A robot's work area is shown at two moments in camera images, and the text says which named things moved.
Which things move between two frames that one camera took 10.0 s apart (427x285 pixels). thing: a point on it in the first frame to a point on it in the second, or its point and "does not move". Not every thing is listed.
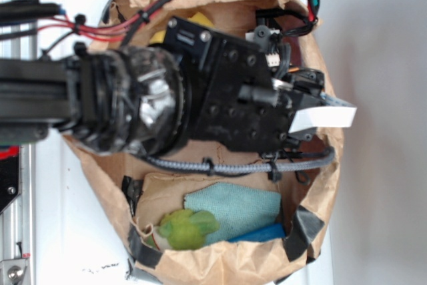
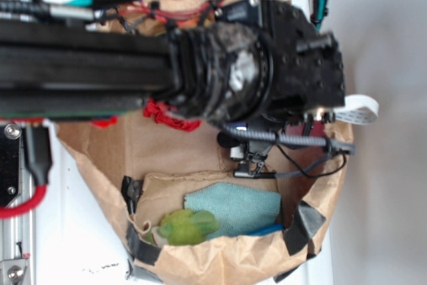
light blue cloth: (239, 210) does not move
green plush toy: (185, 229) does not move
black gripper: (242, 90) to (309, 85)
